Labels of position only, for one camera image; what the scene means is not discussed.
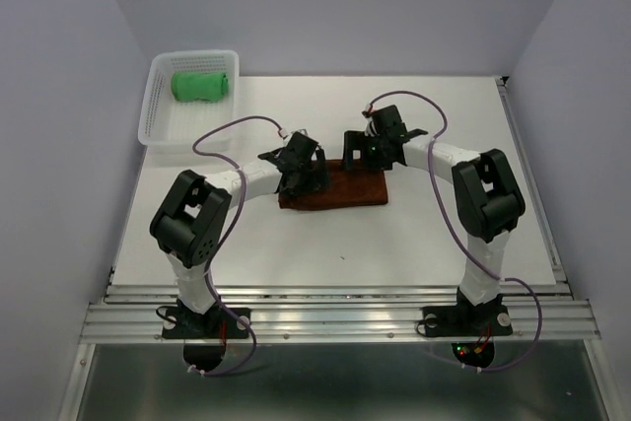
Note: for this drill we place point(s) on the brown microfiber towel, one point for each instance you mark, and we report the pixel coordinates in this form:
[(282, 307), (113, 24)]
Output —
[(348, 189)]

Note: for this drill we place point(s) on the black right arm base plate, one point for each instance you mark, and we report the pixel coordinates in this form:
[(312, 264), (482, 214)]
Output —
[(463, 320)]

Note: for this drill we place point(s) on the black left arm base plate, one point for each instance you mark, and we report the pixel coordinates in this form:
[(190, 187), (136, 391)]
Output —
[(180, 323)]

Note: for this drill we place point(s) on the aluminium mounting rail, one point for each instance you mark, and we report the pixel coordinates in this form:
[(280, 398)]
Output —
[(284, 315)]

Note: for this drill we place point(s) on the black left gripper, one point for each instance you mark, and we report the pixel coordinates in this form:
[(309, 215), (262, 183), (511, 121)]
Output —
[(316, 179)]

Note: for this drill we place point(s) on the green microfiber towel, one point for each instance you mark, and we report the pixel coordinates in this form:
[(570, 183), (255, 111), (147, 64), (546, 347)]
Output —
[(199, 87)]

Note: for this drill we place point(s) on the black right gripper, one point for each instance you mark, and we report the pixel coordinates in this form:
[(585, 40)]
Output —
[(358, 140)]

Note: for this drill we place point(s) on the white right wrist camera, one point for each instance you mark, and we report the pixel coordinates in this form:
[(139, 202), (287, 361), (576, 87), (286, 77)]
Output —
[(370, 127)]

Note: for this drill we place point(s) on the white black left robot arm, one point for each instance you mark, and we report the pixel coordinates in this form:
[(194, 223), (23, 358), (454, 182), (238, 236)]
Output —
[(189, 226)]

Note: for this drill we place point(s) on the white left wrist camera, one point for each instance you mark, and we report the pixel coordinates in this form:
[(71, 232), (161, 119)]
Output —
[(286, 135)]

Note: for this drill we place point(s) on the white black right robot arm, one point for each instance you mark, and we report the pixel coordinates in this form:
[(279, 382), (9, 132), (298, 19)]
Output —
[(477, 192)]

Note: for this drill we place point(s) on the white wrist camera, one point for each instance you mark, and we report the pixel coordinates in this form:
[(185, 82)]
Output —
[(286, 135), (370, 127)]

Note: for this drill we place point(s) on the white perforated plastic basket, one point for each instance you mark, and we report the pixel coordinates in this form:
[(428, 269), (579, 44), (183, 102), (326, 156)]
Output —
[(171, 126)]

